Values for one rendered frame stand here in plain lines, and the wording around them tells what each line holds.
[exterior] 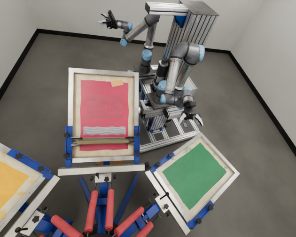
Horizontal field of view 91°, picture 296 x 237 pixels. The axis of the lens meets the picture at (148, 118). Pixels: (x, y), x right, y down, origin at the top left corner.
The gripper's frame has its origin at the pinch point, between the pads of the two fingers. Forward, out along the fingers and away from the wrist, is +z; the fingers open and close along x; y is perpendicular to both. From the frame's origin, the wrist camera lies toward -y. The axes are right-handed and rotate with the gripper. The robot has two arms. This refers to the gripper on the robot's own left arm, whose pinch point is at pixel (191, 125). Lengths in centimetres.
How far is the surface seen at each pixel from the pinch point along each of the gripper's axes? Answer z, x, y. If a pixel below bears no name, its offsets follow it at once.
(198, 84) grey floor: -247, -93, 182
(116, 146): 1, 55, 43
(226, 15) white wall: -421, -161, 85
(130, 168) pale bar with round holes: 18, 40, 47
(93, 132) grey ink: -6, 75, 33
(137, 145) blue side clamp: -1, 36, 41
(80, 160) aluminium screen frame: 16, 82, 42
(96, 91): -37, 76, 14
